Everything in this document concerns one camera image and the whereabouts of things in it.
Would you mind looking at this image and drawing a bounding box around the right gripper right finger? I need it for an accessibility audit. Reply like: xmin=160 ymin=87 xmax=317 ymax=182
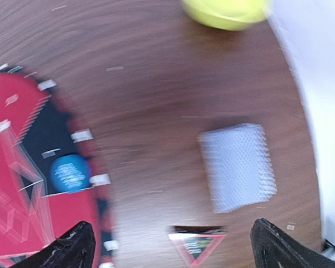
xmin=250 ymin=218 xmax=335 ymax=267

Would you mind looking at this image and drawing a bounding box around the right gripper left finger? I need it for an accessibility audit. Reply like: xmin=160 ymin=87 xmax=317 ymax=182
xmin=13 ymin=221 xmax=95 ymax=268

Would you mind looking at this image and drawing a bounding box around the red black triangular token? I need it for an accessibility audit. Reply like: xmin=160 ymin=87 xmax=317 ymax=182
xmin=168 ymin=226 xmax=227 ymax=267

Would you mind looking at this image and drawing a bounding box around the blue small blind button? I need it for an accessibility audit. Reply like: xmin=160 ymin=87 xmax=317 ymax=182
xmin=50 ymin=154 xmax=91 ymax=193

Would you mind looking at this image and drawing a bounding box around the grey playing card deck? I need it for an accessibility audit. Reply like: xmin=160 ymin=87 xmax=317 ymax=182
xmin=198 ymin=123 xmax=277 ymax=213

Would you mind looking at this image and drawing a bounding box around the round red black poker mat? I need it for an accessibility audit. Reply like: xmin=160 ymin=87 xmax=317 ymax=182
xmin=0 ymin=64 xmax=118 ymax=267

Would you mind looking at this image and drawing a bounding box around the yellow green plastic bowl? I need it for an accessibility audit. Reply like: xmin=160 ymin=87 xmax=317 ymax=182
xmin=181 ymin=0 xmax=273 ymax=31

